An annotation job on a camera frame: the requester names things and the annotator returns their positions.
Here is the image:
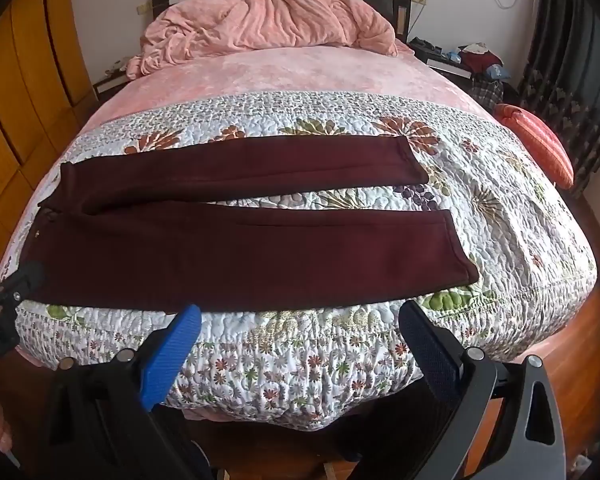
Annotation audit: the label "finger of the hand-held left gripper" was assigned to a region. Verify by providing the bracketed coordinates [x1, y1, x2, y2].
[0, 261, 47, 322]

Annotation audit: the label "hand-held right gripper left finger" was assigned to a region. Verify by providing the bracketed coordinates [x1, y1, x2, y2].
[45, 304, 216, 480]

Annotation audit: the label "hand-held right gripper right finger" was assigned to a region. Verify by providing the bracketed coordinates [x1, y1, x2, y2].
[397, 300, 566, 480]

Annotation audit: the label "maroon pants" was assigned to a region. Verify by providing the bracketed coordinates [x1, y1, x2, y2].
[20, 135, 481, 313]

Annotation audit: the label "white floral quilt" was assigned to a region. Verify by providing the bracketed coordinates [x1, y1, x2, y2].
[0, 91, 597, 431]

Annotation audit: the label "small dark nightstand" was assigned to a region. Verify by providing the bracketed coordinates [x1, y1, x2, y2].
[92, 60, 131, 97]

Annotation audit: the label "orange wooden wardrobe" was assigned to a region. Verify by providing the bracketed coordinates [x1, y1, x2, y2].
[0, 0, 93, 266]

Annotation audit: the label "orange striped pillow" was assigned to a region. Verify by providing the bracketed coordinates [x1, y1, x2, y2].
[494, 104, 576, 190]

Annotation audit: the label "plaid cloth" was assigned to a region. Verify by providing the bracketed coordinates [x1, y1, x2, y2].
[467, 77, 505, 111]

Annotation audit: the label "cluttered dark nightstand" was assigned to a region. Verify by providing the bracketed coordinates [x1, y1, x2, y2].
[407, 36, 506, 111]

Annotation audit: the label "red cloth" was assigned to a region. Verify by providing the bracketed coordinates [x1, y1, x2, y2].
[460, 47, 503, 75]

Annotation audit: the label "pink bed sheet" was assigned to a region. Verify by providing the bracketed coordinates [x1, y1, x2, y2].
[0, 42, 498, 421]

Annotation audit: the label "dark patterned curtain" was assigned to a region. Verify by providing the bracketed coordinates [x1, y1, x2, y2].
[517, 0, 600, 201]

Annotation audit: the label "crumpled pink blanket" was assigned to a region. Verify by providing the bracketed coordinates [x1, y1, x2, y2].
[125, 0, 398, 80]

